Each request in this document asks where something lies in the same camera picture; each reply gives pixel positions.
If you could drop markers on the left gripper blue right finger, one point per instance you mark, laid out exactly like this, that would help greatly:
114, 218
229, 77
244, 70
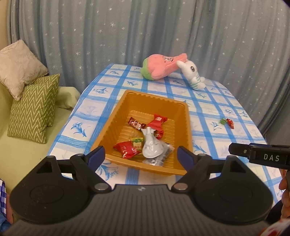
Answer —
186, 158

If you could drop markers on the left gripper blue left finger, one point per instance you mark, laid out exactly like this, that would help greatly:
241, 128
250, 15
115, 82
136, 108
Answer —
96, 157

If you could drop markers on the black grey snack packet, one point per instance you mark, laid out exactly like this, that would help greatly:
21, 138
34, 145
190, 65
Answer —
159, 160

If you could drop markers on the red square snack packet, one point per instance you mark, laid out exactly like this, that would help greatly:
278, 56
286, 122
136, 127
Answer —
126, 149

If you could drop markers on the long red snack bar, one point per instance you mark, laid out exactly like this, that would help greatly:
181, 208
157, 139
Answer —
156, 124

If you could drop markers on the green candy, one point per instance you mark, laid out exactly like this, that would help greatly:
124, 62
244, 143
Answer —
223, 121

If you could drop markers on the small red foil candy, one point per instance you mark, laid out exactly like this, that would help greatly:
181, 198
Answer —
135, 124

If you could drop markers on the red patterned candy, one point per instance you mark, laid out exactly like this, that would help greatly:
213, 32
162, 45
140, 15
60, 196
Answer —
230, 123

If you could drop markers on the green white snack packet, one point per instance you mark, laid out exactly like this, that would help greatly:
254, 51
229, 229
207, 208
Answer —
152, 146

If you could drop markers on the right hand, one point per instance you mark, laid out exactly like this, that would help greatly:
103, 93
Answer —
285, 212

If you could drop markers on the orange plastic tray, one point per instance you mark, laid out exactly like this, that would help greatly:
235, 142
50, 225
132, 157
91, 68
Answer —
143, 107

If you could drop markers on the yellow green snack packet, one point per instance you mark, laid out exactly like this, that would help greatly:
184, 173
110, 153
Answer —
137, 143

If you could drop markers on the light green sofa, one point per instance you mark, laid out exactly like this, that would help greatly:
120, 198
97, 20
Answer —
20, 156

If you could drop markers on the green zigzag cushion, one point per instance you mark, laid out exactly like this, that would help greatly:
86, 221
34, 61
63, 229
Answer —
34, 112

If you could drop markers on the white bunny plush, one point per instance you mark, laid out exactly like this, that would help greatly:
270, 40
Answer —
190, 72

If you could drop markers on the pink strawberry plush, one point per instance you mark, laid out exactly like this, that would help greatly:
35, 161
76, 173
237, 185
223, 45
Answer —
156, 66

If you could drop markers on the grey star curtain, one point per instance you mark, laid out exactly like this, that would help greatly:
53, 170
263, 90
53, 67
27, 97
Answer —
242, 44

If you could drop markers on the beige cushion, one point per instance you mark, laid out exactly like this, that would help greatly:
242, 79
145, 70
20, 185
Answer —
19, 67

